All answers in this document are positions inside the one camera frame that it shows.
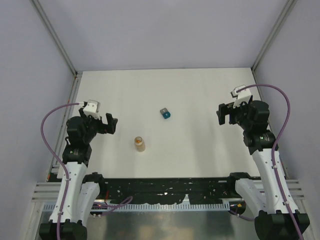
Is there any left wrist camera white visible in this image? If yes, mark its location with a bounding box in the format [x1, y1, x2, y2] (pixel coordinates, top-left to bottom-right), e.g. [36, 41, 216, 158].
[83, 100, 101, 120]

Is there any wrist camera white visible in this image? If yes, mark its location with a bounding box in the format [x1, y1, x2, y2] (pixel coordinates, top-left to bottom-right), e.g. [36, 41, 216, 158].
[230, 85, 253, 109]
[83, 100, 101, 120]

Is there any blue pill box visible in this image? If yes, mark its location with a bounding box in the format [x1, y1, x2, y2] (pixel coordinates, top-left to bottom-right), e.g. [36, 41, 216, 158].
[162, 111, 171, 119]

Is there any aluminium frame post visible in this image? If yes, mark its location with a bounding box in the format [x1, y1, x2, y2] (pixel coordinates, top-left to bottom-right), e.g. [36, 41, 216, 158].
[28, 0, 79, 76]
[251, 0, 298, 74]

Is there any right aluminium frame post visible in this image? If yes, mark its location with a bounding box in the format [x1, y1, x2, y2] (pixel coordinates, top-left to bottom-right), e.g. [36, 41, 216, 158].
[251, 0, 298, 74]

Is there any purple cable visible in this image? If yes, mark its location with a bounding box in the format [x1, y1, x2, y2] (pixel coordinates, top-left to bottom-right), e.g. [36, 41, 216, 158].
[40, 101, 134, 240]
[229, 83, 305, 240]

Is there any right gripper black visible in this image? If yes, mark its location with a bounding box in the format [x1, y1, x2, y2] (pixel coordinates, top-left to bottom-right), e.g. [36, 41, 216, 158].
[217, 98, 253, 130]

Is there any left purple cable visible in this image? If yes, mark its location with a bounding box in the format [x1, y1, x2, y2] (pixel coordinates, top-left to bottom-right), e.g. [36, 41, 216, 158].
[40, 101, 134, 240]

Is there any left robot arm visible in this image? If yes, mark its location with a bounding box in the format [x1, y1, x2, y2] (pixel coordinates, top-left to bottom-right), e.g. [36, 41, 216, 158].
[39, 107, 118, 240]

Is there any grey pill box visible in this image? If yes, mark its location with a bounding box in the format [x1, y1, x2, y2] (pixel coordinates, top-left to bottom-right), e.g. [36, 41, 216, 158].
[160, 108, 168, 115]

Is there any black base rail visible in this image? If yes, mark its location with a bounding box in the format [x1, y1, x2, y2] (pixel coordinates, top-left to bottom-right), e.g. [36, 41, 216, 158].
[47, 172, 276, 205]

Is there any left aluminium frame post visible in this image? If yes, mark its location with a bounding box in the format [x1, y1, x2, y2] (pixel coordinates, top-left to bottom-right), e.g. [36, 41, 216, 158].
[28, 0, 79, 76]

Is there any white slotted cable duct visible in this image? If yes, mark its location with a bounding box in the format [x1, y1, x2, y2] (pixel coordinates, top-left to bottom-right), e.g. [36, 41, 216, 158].
[42, 202, 231, 212]

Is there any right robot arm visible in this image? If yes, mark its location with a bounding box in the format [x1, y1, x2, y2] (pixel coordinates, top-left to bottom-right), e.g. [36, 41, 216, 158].
[216, 99, 310, 240]

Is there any clear pill bottle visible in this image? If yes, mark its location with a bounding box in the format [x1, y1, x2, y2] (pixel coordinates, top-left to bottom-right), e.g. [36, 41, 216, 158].
[134, 136, 146, 152]

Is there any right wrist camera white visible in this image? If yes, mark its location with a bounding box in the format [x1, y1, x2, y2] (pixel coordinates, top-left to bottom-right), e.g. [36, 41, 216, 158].
[230, 85, 253, 109]

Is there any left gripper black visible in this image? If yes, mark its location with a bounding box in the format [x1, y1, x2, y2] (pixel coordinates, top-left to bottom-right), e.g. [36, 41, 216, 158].
[79, 108, 117, 143]

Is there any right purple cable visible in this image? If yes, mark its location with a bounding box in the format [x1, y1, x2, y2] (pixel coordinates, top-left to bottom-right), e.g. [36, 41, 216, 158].
[229, 83, 305, 240]

